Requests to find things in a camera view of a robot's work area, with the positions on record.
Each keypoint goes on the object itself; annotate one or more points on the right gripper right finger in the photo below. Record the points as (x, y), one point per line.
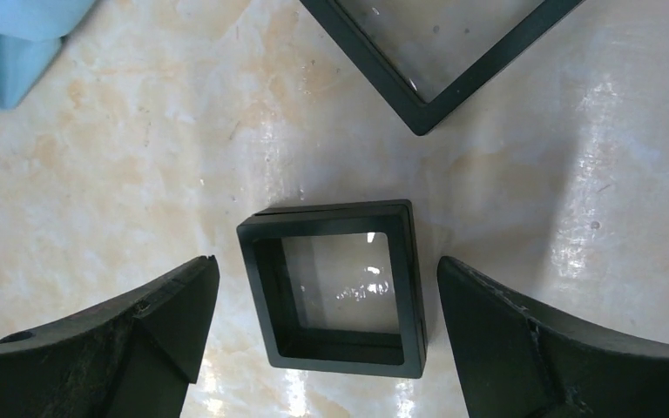
(519, 357)

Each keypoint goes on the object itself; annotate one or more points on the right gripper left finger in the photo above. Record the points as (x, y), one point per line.
(134, 355)

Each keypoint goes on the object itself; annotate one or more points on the black square frame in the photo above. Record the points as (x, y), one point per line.
(426, 58)
(288, 343)

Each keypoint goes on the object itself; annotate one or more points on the light blue t-shirt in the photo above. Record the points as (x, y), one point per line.
(31, 35)

